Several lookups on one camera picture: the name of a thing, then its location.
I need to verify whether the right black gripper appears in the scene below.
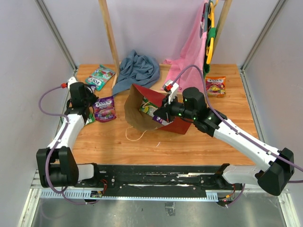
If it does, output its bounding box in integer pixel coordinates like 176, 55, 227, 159
153, 93, 196, 123

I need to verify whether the purple Fox's berries bag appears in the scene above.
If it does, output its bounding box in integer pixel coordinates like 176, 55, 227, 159
93, 96, 116, 122

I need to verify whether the green snack packet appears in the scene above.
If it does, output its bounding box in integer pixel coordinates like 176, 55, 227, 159
85, 113, 95, 125

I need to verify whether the brown red paper bag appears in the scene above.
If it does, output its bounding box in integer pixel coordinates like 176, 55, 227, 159
124, 84, 190, 135

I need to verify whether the green Fox's candy bag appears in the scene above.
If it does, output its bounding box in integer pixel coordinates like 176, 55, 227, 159
85, 65, 116, 91

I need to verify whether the orange Fox's fruits bag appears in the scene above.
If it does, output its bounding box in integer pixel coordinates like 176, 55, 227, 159
205, 76, 226, 97

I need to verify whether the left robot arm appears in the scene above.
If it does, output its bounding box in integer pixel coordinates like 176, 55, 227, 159
36, 81, 101, 190

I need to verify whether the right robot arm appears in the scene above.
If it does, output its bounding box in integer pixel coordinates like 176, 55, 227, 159
154, 84, 294, 196

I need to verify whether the purple white snack packet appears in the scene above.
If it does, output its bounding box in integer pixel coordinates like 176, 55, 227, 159
152, 115, 172, 126

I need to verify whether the blue crumpled cloth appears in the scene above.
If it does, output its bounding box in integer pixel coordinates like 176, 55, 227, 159
112, 50, 160, 96

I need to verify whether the pink shirt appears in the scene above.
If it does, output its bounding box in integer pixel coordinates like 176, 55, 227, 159
164, 0, 208, 92

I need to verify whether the green hanger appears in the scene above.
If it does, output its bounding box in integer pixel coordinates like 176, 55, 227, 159
203, 27, 216, 74

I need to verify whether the grey hanger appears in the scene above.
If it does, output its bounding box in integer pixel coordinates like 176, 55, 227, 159
200, 2, 209, 37

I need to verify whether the yellow hanger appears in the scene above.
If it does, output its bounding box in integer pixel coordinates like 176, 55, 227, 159
205, 0, 216, 65

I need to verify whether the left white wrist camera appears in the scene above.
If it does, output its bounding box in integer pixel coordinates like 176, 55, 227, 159
60, 77, 78, 90

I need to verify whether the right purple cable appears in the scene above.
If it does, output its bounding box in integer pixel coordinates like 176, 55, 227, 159
165, 65, 303, 209

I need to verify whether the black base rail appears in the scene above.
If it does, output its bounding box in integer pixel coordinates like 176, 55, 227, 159
76, 164, 242, 201

